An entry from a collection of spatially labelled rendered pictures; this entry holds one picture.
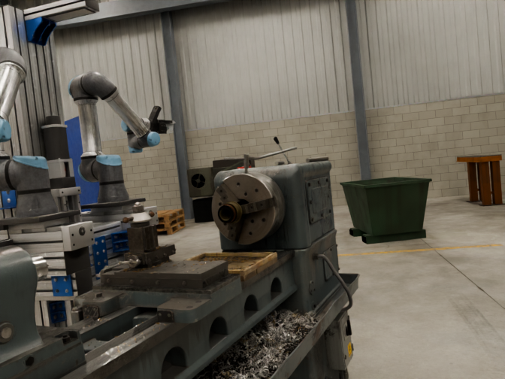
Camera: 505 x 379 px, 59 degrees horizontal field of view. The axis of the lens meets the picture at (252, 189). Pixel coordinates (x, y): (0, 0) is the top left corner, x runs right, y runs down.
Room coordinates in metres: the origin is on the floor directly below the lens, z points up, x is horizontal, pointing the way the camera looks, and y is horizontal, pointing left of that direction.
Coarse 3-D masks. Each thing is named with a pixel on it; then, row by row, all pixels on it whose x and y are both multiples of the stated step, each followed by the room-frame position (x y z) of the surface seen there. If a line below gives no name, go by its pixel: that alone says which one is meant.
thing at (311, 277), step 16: (320, 240) 2.20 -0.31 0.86; (304, 256) 2.01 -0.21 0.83; (336, 256) 2.44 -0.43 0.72; (304, 272) 2.00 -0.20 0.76; (320, 272) 2.19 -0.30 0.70; (304, 288) 2.00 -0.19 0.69; (320, 288) 2.17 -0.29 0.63; (336, 288) 2.37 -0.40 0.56; (288, 304) 2.03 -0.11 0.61; (304, 304) 2.00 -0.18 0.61; (320, 304) 2.13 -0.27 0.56; (320, 352) 2.16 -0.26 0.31; (304, 368) 2.05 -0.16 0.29; (320, 368) 2.13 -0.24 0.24
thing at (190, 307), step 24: (96, 288) 1.44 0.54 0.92; (120, 288) 1.39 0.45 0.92; (144, 288) 1.35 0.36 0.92; (168, 288) 1.32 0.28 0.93; (192, 288) 1.29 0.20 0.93; (216, 288) 1.28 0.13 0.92; (240, 288) 1.40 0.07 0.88; (96, 312) 1.30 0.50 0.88; (168, 312) 1.18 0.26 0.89; (192, 312) 1.17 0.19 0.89
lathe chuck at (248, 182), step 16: (240, 176) 1.94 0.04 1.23; (256, 176) 1.94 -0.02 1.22; (240, 192) 1.94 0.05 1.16; (256, 192) 1.91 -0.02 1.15; (272, 192) 1.90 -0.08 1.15; (272, 208) 1.88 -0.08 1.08; (224, 224) 1.99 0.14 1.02; (256, 224) 1.92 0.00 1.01; (272, 224) 1.88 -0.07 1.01; (240, 240) 1.95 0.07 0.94; (256, 240) 1.92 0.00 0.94
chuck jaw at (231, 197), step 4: (224, 184) 1.97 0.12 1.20; (220, 188) 1.94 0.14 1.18; (224, 188) 1.94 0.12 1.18; (228, 188) 1.97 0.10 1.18; (216, 192) 1.95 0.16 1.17; (220, 192) 1.94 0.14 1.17; (224, 192) 1.93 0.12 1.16; (228, 192) 1.94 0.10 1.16; (224, 196) 1.91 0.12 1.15; (228, 196) 1.91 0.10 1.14; (232, 196) 1.93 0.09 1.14; (224, 200) 1.91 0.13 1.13; (228, 200) 1.88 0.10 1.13; (232, 200) 1.91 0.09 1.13; (236, 200) 1.93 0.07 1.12; (240, 200) 1.96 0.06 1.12; (224, 204) 1.89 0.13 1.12
